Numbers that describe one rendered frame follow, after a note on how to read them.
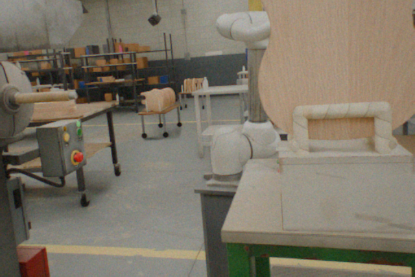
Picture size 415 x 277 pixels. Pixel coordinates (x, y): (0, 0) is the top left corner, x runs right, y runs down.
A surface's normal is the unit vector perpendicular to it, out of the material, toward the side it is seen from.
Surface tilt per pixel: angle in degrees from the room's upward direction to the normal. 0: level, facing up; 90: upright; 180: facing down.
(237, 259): 91
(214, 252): 90
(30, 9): 90
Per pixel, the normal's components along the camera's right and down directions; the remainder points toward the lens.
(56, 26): 0.97, -0.04
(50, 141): -0.23, 0.17
